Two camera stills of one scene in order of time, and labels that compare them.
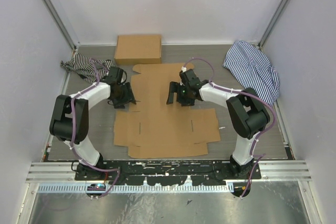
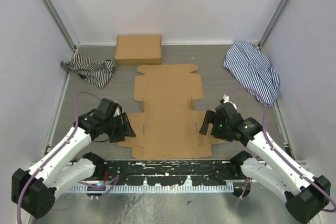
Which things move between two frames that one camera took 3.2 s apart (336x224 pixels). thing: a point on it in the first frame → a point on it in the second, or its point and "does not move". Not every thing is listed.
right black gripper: [175, 88] → [212, 117]
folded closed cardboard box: [138, 49] does not move
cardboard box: [153, 128] does not move
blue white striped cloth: [252, 67] does not move
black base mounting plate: [170, 173] does not move
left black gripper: [129, 96] → [126, 129]
